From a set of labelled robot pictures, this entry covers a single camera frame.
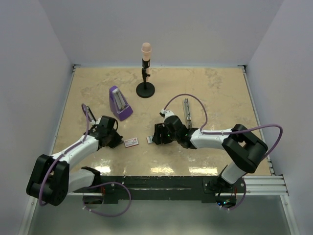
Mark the purple metronome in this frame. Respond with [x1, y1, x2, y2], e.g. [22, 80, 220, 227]
[109, 86, 133, 121]

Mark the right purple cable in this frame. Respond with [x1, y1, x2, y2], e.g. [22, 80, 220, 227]
[163, 93, 285, 211]

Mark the grey black stapler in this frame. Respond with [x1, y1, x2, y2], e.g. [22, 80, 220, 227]
[183, 98, 192, 129]

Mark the purple cable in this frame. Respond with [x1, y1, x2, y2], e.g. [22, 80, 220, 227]
[38, 103, 98, 207]
[163, 93, 285, 211]

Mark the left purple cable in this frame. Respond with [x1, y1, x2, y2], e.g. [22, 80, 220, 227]
[38, 103, 98, 207]

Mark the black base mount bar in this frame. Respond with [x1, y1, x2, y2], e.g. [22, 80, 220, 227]
[76, 176, 246, 207]

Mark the staple box sleeve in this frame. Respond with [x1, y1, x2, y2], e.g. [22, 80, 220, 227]
[124, 138, 139, 148]

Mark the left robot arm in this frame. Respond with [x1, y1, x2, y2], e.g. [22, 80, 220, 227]
[26, 116, 123, 206]

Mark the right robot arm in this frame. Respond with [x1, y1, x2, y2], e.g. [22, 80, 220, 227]
[152, 115, 268, 192]

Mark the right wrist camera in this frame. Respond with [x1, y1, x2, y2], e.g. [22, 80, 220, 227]
[159, 109, 175, 119]

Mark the microphone on black stand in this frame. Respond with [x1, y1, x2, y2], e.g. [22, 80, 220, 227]
[136, 43, 155, 98]

